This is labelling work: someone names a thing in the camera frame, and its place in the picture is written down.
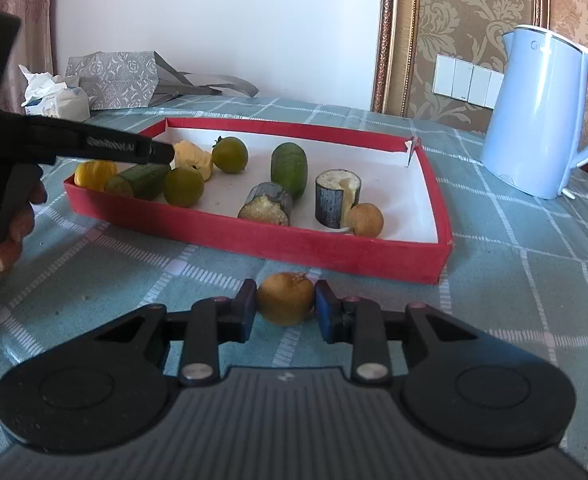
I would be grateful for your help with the yellow fruit piece corner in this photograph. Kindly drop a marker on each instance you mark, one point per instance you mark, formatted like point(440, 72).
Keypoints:
point(94, 174)

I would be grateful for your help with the gold ornate picture frame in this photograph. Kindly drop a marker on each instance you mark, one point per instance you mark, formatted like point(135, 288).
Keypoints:
point(413, 33)

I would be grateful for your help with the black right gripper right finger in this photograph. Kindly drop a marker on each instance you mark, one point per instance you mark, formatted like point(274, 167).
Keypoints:
point(360, 323)

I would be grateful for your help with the green tomato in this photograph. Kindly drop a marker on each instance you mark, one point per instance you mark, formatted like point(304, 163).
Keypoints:
point(230, 155)
point(183, 187)

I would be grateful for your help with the grey patterned gift bag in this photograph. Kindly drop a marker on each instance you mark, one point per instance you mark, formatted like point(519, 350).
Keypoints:
point(118, 80)

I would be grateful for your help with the person's left hand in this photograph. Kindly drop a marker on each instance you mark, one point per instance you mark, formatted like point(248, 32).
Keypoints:
point(20, 227)

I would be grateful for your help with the upright dark sugarcane piece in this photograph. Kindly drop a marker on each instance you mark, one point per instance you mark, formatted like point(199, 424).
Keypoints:
point(337, 191)

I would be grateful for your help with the red shallow cardboard tray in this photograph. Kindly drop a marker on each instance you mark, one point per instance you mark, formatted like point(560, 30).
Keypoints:
point(414, 245)

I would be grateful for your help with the brown longan outside tray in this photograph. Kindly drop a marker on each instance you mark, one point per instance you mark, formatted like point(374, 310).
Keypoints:
point(285, 298)

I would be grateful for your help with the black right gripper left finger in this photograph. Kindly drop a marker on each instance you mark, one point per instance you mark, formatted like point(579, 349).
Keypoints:
point(212, 322)

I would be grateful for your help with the white wall switch panel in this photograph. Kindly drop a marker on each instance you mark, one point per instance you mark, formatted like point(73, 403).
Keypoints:
point(466, 82)

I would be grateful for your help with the lying dark sugarcane piece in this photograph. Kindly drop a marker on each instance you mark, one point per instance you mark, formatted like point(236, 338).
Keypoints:
point(269, 203)

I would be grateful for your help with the light blue electric kettle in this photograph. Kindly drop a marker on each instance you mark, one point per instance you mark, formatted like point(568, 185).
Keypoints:
point(532, 140)

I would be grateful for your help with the green cucumber half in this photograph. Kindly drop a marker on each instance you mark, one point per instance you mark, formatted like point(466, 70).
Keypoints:
point(144, 182)
point(289, 168)

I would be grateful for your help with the yellow fruit wedge centre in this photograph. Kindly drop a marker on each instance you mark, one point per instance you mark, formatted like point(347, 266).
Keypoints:
point(189, 155)

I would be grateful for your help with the green tomato in tray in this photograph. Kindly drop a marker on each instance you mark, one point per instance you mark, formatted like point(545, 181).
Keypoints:
point(183, 187)

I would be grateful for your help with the brown longan in tray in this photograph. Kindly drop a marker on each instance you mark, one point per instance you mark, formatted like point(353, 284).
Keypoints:
point(365, 220)

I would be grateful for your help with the white tissue pack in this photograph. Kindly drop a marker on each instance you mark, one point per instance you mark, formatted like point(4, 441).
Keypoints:
point(55, 96)

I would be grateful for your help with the teal checkered tablecloth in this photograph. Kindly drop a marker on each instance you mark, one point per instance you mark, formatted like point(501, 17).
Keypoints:
point(518, 269)

